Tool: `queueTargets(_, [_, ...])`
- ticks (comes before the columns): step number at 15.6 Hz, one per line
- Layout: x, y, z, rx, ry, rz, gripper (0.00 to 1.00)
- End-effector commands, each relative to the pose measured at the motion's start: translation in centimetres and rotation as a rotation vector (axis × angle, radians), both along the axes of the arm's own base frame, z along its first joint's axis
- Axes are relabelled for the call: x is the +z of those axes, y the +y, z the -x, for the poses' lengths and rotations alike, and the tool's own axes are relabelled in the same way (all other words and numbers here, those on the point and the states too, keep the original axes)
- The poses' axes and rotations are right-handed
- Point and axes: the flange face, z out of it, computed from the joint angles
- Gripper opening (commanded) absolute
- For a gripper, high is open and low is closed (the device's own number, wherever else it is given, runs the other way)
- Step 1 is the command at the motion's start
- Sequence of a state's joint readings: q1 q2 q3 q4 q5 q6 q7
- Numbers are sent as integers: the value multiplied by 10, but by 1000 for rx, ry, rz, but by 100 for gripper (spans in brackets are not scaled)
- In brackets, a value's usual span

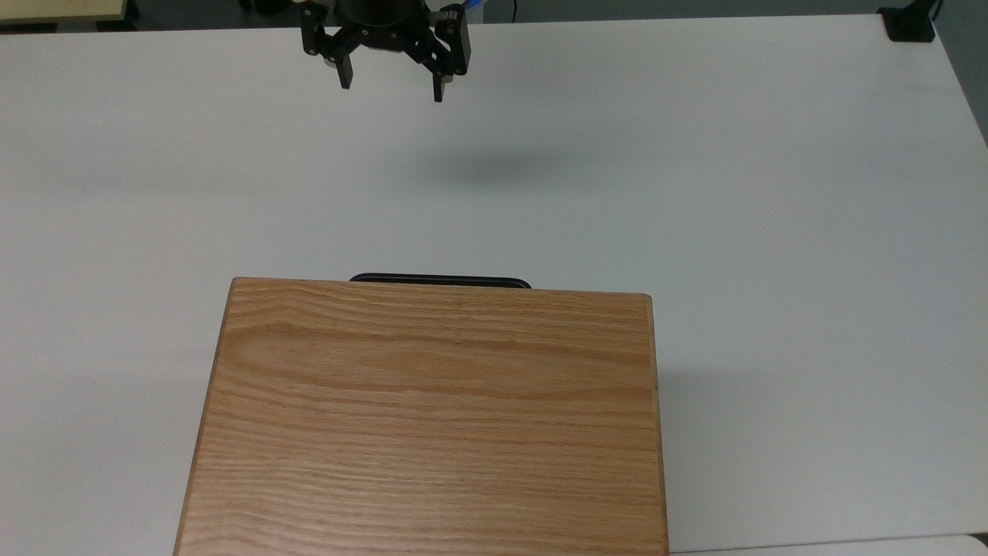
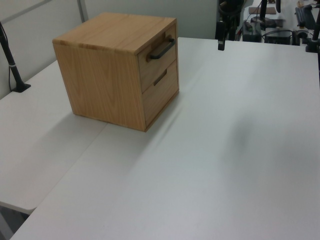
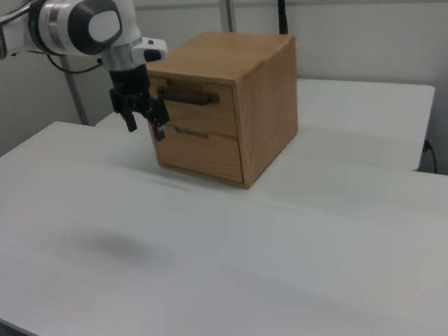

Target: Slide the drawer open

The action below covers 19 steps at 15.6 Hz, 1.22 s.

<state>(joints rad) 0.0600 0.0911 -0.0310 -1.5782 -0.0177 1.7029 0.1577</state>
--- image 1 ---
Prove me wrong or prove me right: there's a black clamp stand base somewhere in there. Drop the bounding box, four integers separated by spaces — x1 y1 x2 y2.
878 0 938 42

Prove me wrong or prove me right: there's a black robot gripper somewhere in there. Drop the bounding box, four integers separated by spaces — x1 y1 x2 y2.
300 0 471 103

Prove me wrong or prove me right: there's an oak wood drawer cabinet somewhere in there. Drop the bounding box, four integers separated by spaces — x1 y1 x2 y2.
173 276 671 556

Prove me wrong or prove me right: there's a beige side table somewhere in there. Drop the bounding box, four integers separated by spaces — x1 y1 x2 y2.
0 0 129 24

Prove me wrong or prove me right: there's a wooden drawer with black handle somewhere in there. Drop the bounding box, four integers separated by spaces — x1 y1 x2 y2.
350 273 533 290

